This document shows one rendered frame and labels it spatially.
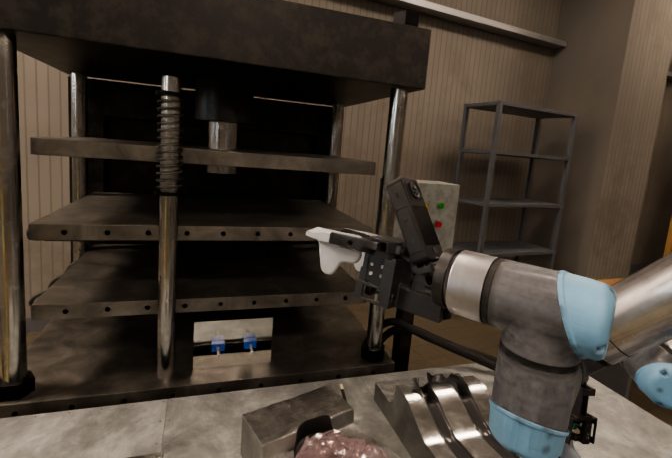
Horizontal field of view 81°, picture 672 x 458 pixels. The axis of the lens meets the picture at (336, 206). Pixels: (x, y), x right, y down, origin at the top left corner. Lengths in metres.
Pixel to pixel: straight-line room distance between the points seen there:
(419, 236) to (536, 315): 0.15
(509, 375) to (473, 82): 4.53
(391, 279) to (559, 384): 0.20
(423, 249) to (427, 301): 0.06
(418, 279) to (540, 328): 0.14
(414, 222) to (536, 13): 5.27
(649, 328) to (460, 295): 0.21
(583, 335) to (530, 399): 0.09
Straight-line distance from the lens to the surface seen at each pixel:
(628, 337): 0.56
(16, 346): 1.51
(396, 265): 0.49
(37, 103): 3.61
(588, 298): 0.43
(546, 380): 0.46
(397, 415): 1.26
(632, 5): 5.51
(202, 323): 1.48
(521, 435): 0.49
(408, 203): 0.49
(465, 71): 4.82
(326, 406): 1.16
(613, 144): 5.31
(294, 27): 1.32
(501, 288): 0.44
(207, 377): 1.51
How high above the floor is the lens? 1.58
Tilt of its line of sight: 8 degrees down
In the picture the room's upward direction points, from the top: 5 degrees clockwise
